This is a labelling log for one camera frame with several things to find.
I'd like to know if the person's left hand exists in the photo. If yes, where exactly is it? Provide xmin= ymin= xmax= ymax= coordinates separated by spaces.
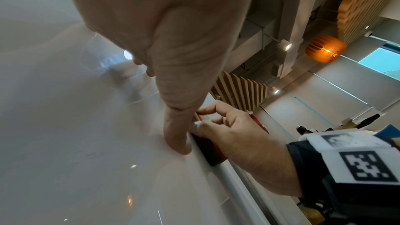
xmin=62 ymin=0 xmax=261 ymax=156

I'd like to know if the person's right hand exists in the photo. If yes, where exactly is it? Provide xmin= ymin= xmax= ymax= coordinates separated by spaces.
xmin=188 ymin=100 xmax=302 ymax=198

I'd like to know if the red black tool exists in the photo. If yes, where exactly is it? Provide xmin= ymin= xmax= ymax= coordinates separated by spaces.
xmin=191 ymin=111 xmax=270 ymax=167

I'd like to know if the small wooden slat panel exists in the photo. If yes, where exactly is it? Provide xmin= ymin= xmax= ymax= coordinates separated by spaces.
xmin=211 ymin=71 xmax=269 ymax=112

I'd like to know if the white marker tag block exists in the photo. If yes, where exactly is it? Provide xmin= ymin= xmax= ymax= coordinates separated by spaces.
xmin=298 ymin=130 xmax=400 ymax=185

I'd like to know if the orange pendant lamp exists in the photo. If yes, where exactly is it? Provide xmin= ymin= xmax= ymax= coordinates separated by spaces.
xmin=305 ymin=35 xmax=348 ymax=64

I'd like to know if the window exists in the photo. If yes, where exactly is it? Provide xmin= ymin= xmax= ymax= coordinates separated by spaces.
xmin=357 ymin=42 xmax=400 ymax=81

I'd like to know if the large wooden slat panel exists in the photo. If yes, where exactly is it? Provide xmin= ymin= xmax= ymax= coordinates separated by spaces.
xmin=337 ymin=0 xmax=400 ymax=45

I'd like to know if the white edge rail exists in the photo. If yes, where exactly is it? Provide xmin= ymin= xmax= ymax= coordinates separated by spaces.
xmin=187 ymin=130 xmax=279 ymax=225

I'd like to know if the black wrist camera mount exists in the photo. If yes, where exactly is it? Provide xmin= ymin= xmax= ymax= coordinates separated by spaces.
xmin=286 ymin=130 xmax=400 ymax=225

